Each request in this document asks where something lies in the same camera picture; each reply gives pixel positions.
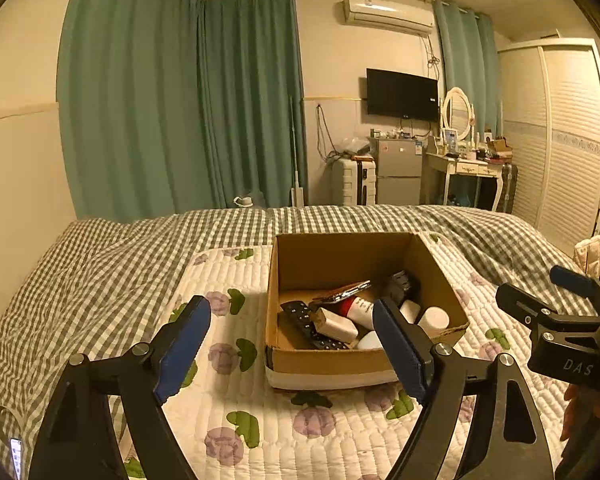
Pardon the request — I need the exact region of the wide green curtain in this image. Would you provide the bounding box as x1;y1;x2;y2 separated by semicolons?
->
57;0;207;221

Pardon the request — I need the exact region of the white air conditioner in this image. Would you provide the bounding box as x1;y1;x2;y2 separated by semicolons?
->
341;0;436;37

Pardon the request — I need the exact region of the black wall television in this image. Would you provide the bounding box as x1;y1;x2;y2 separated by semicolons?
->
366;67;440;122

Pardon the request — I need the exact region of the narrow green curtain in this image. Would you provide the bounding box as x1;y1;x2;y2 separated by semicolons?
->
432;0;501;136

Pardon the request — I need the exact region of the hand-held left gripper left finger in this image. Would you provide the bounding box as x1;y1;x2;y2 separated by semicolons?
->
27;295;212;480

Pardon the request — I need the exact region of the white dressing table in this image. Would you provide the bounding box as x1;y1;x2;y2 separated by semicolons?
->
420;151;513;211

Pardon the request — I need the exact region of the white louvred wardrobe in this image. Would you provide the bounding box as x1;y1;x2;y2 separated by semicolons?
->
497;37;600;256

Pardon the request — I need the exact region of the white floral quilted mat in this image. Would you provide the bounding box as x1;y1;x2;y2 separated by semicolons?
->
115;232;581;480

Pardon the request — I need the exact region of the black hanging wall cable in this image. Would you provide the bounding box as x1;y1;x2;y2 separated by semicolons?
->
316;104;339;162

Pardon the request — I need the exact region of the silver small fridge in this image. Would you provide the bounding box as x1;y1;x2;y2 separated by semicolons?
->
375;136;423;206

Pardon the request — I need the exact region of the person's right hand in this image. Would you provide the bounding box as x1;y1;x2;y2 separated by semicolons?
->
561;382;598;443

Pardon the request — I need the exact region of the green corner curtain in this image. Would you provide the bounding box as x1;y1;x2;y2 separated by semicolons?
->
197;0;308;208

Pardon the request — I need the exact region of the white mop pole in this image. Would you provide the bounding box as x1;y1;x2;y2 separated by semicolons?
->
289;95;306;207

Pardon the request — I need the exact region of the brown cardboard box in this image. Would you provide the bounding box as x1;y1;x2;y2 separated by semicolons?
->
264;231;471;391

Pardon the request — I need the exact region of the white suitcase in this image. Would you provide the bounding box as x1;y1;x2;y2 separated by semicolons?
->
330;157;378;206

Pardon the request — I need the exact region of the white and red tube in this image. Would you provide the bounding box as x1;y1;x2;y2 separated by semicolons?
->
337;297;377;322

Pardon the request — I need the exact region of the black remote control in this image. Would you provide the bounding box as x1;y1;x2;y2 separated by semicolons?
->
280;300;348;352

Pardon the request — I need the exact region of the brown suitcase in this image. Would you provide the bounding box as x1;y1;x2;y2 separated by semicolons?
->
500;162;520;213

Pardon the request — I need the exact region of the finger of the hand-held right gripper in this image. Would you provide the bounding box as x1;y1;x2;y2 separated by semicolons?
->
496;283;600;332
550;266;600;307

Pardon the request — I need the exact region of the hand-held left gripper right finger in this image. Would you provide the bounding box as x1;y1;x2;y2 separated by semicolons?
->
372;296;556;480

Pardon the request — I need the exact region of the white oval vanity mirror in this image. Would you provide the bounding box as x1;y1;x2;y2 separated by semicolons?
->
441;87;473;142

